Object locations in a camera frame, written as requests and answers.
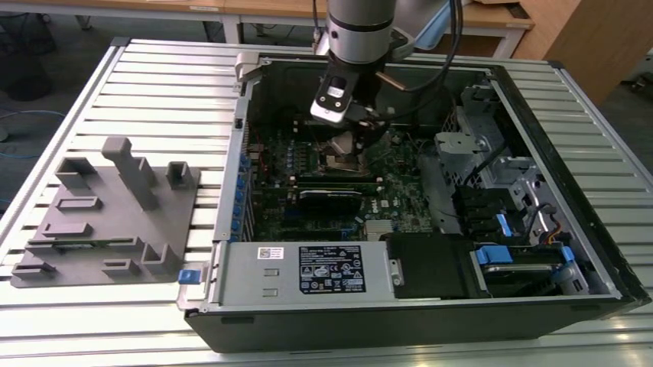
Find silver CPU chip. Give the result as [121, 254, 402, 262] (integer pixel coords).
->
[326, 154, 364, 171]

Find CPU socket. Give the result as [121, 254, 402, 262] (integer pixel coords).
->
[313, 141, 371, 177]

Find copper coloured rod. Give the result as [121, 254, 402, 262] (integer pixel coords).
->
[375, 72, 408, 93]

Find silver metal drive cage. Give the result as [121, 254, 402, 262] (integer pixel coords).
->
[431, 86, 511, 180]

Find green motherboard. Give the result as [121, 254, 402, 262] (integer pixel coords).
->
[244, 118, 444, 244]

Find black graphics card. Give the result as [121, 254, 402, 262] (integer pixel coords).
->
[296, 188, 364, 217]

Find silver chipset heatsink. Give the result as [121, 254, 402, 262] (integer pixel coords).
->
[364, 219, 395, 235]

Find wooden cabinet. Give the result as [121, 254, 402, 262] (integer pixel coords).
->
[514, 0, 653, 104]

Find black plastic shroud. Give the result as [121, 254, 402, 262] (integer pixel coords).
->
[384, 233, 483, 301]

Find hard disk in blue carrier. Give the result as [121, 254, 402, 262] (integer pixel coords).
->
[471, 246, 557, 274]

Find silver power supply unit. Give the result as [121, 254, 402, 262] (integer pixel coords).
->
[205, 241, 404, 307]

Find grey parts rack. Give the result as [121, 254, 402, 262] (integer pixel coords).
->
[8, 136, 203, 288]

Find black PC case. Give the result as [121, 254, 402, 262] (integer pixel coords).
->
[175, 53, 653, 355]

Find black office chair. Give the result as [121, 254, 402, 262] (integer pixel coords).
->
[0, 11, 54, 102]

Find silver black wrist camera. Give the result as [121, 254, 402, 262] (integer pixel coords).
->
[309, 74, 360, 125]

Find small grey wrist camera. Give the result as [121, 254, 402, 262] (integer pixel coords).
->
[387, 31, 416, 60]

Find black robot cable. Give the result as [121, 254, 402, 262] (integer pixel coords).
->
[379, 0, 464, 125]

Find wooden desk white frame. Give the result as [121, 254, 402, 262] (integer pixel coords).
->
[0, 0, 240, 43]
[223, 0, 537, 59]

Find orange yellow power wires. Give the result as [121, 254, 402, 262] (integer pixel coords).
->
[539, 223, 565, 245]

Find blue floor cable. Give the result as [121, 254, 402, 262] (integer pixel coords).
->
[0, 109, 66, 160]

